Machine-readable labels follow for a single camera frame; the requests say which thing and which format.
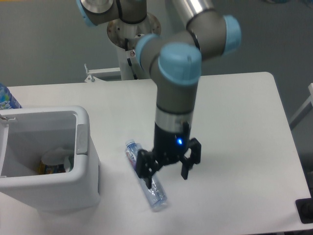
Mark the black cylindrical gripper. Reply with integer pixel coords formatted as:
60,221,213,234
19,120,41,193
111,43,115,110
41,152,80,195
136,122,201,188

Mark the clear plastic water bottle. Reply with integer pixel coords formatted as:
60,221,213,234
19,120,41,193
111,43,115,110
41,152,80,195
125,139,167,210

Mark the white paper receipt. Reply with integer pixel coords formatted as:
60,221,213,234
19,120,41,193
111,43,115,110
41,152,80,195
41,147,74,172

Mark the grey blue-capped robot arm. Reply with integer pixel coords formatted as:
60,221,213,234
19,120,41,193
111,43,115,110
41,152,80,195
77,0,242,188

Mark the white plastic trash can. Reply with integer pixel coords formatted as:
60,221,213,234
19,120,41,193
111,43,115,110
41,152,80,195
0,106,101,211

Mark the colourful snack wrapper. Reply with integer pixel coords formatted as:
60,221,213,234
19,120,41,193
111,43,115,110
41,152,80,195
37,161,65,175

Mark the black table clamp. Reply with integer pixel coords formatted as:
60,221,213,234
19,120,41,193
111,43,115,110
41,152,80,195
295,198,313,224

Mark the blue drink bottle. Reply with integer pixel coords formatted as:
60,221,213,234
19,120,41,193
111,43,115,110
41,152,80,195
0,84,22,110

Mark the white metal frame bracket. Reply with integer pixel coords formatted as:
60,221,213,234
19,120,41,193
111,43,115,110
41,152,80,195
84,64,121,82

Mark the black cable on pedestal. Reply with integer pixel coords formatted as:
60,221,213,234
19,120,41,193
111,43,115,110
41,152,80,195
124,37,138,80

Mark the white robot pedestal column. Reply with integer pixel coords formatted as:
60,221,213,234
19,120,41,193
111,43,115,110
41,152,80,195
107,13,161,80

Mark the white frame at right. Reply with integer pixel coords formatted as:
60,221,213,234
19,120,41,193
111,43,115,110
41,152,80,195
289,83,313,130

